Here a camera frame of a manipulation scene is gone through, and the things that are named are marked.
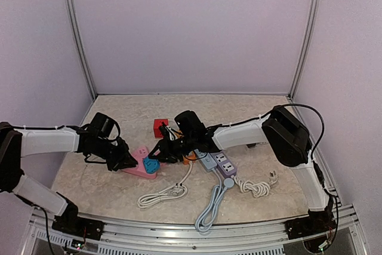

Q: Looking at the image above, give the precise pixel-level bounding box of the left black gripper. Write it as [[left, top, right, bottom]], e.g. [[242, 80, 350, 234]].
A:
[[90, 137, 137, 171]]

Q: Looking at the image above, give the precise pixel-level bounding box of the pink triangular socket base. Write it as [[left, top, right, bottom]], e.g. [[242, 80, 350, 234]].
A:
[[123, 146, 165, 179]]

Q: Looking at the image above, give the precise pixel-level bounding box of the blue square plug adapter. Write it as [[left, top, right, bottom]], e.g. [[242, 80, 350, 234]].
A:
[[143, 157, 161, 174]]

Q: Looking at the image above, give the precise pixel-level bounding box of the red cube plug adapter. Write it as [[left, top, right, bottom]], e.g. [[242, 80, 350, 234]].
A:
[[153, 119, 170, 139]]

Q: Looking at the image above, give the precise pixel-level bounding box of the orange power strip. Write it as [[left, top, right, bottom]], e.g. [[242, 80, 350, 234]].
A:
[[175, 129, 198, 166]]

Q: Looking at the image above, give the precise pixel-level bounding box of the light blue power strip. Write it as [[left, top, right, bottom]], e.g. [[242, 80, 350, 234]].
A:
[[194, 149, 217, 172]]

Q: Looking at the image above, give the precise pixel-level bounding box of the purple power strip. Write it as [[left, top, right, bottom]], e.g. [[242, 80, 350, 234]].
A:
[[211, 151, 237, 178]]

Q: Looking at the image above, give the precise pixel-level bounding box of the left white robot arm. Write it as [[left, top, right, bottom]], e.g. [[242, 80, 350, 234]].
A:
[[1, 119, 138, 234]]

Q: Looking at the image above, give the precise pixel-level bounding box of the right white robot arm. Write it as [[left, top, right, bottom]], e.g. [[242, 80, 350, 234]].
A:
[[149, 105, 335, 234]]

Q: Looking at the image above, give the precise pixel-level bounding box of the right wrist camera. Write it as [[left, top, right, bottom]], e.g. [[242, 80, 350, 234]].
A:
[[167, 110, 207, 140]]

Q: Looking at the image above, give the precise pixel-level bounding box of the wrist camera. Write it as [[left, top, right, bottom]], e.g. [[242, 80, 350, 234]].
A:
[[87, 112, 121, 142], [167, 110, 207, 140]]

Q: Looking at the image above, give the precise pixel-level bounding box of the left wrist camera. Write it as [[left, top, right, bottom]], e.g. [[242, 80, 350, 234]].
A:
[[87, 112, 121, 142]]

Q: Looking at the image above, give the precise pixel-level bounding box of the white power strip cable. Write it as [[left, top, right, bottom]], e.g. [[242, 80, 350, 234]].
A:
[[136, 162, 193, 210]]

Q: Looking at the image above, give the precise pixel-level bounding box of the aluminium front frame rail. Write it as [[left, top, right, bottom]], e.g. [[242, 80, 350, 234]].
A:
[[20, 204, 368, 255]]

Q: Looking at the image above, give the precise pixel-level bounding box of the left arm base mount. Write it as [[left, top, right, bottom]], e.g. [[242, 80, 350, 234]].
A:
[[52, 203, 105, 241]]

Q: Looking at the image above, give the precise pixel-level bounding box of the light blue power cable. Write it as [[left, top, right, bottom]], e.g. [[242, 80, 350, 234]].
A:
[[194, 171, 236, 232]]

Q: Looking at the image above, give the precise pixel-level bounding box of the white knotted power cable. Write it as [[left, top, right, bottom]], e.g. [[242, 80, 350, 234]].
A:
[[234, 170, 280, 199]]

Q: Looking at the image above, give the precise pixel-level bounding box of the left aluminium corner post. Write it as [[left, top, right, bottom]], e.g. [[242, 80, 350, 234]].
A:
[[64, 0, 98, 102]]

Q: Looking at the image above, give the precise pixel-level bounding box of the aluminium corner post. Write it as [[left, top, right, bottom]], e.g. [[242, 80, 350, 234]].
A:
[[64, 0, 98, 102], [288, 0, 320, 100]]

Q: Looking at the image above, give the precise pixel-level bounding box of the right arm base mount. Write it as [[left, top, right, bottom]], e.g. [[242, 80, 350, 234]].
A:
[[285, 211, 336, 239]]

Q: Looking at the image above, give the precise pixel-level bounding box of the right aluminium corner post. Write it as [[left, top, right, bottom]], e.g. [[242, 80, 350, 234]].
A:
[[288, 0, 320, 100]]

